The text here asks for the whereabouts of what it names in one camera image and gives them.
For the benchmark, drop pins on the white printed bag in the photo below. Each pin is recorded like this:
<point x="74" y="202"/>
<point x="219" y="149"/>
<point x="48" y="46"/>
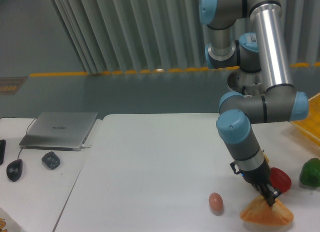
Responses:
<point x="7" y="224"/>

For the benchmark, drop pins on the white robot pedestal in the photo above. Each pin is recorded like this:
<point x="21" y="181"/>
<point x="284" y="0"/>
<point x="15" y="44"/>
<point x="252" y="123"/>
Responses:
<point x="246" y="83"/>

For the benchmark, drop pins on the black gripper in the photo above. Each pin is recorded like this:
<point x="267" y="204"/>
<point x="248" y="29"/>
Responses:
<point x="259" y="178"/>

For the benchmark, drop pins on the black phone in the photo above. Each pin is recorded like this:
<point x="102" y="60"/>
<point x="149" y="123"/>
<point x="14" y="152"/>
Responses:
<point x="2" y="150"/>

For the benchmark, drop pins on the orange triangular bread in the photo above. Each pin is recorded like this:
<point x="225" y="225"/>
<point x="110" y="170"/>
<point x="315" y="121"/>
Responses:
<point x="258" y="211"/>

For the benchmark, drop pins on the yellow bell pepper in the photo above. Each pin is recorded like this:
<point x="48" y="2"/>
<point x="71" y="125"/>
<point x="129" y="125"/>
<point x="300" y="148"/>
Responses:
<point x="265" y="156"/>

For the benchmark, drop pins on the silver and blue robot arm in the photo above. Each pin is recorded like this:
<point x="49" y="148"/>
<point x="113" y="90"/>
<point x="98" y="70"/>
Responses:
<point x="248" y="34"/>

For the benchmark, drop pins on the green bell pepper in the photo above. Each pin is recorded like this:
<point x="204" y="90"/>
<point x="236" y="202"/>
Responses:
<point x="310" y="175"/>

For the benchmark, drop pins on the brown egg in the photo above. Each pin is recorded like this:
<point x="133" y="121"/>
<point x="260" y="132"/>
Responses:
<point x="215" y="202"/>

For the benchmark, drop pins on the silver closed laptop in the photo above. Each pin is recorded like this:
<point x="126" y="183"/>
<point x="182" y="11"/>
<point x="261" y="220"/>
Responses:
<point x="59" y="131"/>

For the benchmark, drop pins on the yellow plastic basket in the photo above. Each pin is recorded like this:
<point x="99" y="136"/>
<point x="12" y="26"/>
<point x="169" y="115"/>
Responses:
<point x="308" y="124"/>

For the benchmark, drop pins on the black power adapter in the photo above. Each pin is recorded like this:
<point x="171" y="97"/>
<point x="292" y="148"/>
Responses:
<point x="51" y="160"/>

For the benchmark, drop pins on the black computer mouse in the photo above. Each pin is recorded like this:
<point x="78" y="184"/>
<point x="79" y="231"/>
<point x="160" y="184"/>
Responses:
<point x="14" y="170"/>

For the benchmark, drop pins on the red bell pepper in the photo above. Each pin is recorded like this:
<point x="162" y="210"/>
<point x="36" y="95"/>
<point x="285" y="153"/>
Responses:
<point x="280" y="180"/>

